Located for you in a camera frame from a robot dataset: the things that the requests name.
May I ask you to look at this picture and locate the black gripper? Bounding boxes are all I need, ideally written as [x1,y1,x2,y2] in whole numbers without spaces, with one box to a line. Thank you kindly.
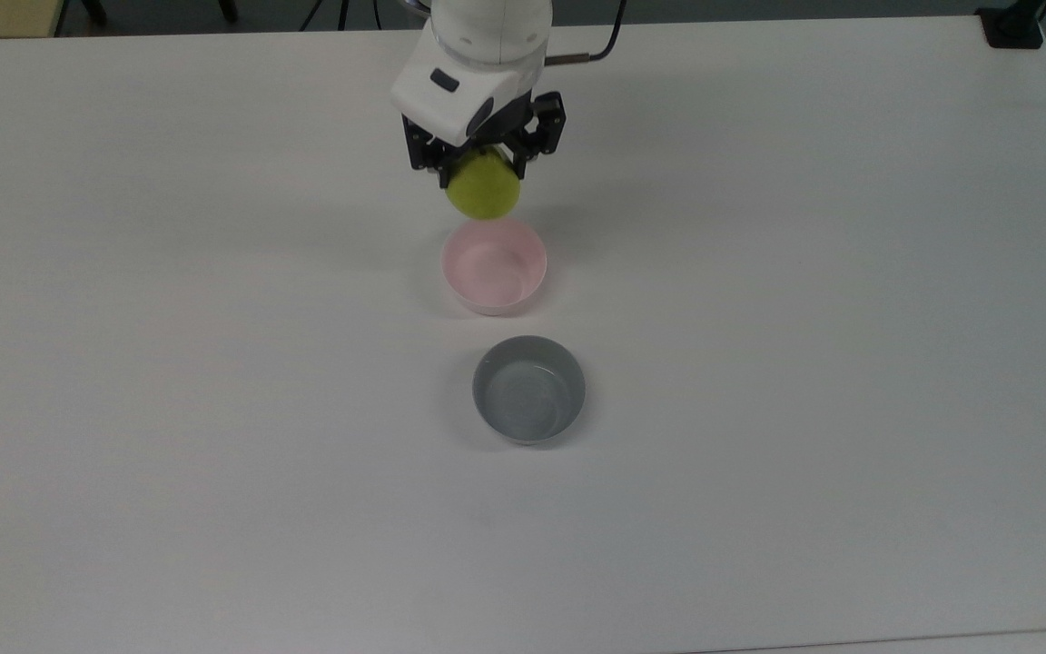
[402,90,568,189]

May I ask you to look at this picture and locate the green pear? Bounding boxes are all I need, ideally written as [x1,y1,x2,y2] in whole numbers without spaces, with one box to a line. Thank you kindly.
[446,147,522,221]

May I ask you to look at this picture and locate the pink plastic bowl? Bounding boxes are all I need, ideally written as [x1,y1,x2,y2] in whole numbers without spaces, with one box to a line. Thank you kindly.
[440,218,548,317]

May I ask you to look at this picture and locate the grey plastic bowl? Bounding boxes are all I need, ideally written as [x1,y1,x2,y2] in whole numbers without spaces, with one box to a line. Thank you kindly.
[472,335,587,447]

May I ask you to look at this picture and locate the black tripod legs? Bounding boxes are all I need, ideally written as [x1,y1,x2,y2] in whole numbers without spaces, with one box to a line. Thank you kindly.
[299,0,380,33]

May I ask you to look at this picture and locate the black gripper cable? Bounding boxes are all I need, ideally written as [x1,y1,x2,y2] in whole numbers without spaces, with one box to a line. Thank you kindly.
[545,0,627,65]

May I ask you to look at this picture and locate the black clamp mount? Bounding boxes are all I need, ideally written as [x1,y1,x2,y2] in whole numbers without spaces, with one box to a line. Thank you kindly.
[976,0,1046,49]

